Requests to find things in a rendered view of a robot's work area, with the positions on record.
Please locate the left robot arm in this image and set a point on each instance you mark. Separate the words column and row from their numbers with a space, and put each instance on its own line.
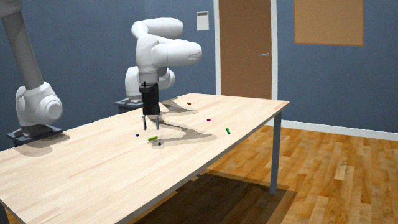
column 157, row 52

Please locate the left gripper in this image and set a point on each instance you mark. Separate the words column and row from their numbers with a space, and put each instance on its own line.
column 150, row 95

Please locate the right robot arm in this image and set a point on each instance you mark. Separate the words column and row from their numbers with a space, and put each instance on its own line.
column 36, row 103

